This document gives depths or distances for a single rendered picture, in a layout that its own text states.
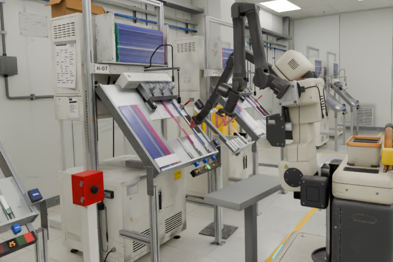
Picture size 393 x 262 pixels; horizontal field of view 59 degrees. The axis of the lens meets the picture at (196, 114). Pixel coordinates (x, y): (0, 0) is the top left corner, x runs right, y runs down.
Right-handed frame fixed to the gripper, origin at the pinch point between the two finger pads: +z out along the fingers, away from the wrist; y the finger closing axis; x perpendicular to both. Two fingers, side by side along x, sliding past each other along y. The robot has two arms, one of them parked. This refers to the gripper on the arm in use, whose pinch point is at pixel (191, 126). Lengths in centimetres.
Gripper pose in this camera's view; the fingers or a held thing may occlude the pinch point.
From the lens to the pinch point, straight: 259.9
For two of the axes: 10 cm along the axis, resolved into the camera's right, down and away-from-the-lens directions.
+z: -6.0, 6.5, 4.6
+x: 5.8, 7.5, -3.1
